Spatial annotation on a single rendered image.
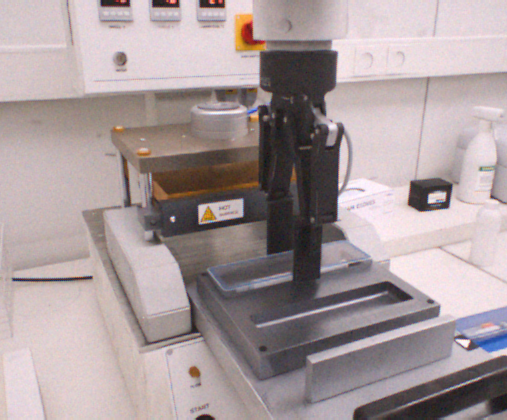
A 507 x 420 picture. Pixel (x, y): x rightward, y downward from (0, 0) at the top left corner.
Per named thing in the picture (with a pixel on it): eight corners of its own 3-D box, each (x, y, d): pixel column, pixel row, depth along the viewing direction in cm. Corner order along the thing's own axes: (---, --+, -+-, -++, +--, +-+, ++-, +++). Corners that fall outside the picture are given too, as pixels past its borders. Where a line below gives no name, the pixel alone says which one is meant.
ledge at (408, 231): (255, 226, 133) (255, 210, 131) (487, 184, 166) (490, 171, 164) (316, 275, 107) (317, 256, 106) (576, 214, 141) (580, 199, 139)
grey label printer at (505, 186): (447, 181, 155) (455, 125, 148) (500, 174, 161) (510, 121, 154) (510, 207, 133) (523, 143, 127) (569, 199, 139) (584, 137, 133)
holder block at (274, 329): (196, 292, 57) (196, 272, 56) (344, 259, 65) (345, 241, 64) (259, 380, 43) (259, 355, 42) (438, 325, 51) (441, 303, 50)
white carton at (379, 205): (292, 221, 124) (293, 193, 121) (358, 203, 136) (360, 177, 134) (325, 237, 115) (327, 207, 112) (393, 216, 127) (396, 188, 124)
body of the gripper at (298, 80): (244, 47, 50) (245, 139, 54) (284, 51, 43) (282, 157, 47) (310, 45, 53) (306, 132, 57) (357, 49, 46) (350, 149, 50)
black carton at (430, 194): (406, 204, 135) (409, 180, 133) (435, 201, 138) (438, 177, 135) (420, 212, 130) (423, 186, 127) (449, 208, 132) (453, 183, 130)
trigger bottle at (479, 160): (450, 198, 140) (464, 107, 131) (469, 193, 144) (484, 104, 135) (478, 207, 133) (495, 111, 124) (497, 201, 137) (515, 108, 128)
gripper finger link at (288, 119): (315, 111, 51) (322, 109, 50) (328, 220, 52) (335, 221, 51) (280, 114, 49) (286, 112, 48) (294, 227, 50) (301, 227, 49)
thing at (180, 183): (138, 186, 77) (132, 125, 74) (267, 170, 86) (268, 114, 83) (170, 225, 63) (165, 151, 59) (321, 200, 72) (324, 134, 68)
